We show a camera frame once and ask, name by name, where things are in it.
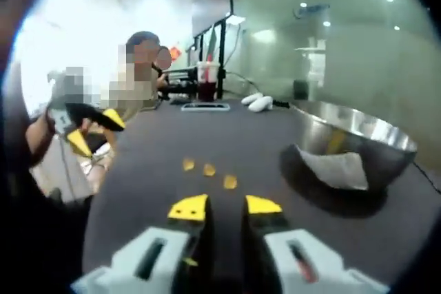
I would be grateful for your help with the yellow QQ candy piece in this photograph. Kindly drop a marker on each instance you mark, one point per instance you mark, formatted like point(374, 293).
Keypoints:
point(209, 169)
point(188, 164)
point(230, 181)

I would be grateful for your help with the stainless steel bowl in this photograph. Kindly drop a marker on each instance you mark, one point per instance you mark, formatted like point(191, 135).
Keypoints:
point(372, 149)

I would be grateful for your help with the person's left hand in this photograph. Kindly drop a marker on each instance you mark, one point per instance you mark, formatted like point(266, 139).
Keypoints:
point(41, 139)

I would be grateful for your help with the black desk device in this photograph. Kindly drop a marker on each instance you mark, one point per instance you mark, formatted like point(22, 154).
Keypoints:
point(181, 82)

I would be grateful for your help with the person's black clothing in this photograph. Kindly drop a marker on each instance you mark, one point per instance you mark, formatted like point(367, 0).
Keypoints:
point(41, 239)

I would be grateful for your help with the white-framed black panel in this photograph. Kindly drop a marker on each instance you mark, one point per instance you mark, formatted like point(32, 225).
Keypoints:
point(205, 107)

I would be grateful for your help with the plastic cup with red drink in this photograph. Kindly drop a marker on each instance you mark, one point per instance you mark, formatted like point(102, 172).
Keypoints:
point(207, 84)

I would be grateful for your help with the dark grey table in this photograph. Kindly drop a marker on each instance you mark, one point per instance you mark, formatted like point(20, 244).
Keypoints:
point(248, 142)

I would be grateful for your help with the black plug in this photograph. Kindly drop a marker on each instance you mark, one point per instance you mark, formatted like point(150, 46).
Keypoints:
point(280, 104)

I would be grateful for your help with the black box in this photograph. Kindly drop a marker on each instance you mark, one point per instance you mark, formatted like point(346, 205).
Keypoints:
point(300, 89)

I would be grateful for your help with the blue logo sticker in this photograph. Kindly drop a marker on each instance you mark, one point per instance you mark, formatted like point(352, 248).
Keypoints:
point(311, 11)

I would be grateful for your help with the red wall sign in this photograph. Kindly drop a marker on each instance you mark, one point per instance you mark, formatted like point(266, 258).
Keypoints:
point(176, 52)

